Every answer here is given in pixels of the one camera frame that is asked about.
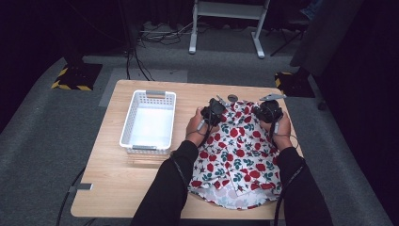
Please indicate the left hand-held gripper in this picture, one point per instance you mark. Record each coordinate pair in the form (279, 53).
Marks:
(213, 113)

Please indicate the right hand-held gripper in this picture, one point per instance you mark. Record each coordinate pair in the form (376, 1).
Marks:
(269, 111)

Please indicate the white red floral shirt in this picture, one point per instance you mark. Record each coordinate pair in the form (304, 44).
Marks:
(241, 157)

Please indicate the white plastic basket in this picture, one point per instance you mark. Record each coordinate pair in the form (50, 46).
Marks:
(150, 125)

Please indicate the person's left hand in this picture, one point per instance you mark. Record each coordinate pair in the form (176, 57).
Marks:
(196, 128)

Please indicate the person's right hand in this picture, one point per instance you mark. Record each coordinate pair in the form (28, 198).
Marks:
(282, 135)

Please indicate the grey round table grommet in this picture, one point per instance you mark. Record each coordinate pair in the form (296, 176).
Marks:
(233, 98)

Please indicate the black yellow striped stand base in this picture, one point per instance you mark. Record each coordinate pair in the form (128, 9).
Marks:
(78, 77)
(295, 84)

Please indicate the black tripod legs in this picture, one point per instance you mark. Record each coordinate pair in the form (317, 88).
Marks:
(288, 40)

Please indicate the grey hanging panel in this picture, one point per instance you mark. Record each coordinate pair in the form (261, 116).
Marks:
(326, 34)

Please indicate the white desk frame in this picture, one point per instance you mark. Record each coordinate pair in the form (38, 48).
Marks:
(229, 9)

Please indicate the grey metal table bracket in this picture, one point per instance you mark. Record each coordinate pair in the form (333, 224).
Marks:
(82, 187)

